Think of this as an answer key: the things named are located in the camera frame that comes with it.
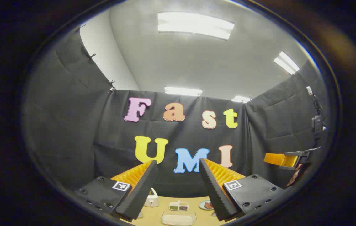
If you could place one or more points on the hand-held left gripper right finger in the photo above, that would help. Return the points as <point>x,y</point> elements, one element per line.
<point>215,194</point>

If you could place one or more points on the pale green plate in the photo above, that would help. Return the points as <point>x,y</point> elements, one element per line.
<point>205,205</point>

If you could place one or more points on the red meat slice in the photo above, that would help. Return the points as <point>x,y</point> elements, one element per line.
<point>208,205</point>

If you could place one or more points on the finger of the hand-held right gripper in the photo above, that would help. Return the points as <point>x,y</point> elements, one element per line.
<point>279,159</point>

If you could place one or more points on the white divided bean dish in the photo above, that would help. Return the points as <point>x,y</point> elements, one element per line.
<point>178,206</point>

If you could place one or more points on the large ceiling light panel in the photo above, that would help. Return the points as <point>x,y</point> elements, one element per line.
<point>195,25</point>

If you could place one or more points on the clear glass dish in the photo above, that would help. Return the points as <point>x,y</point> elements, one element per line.
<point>178,214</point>

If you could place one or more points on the white toaster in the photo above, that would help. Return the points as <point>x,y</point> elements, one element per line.
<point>151,199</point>

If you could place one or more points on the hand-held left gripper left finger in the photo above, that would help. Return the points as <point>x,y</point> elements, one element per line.
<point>140,194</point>

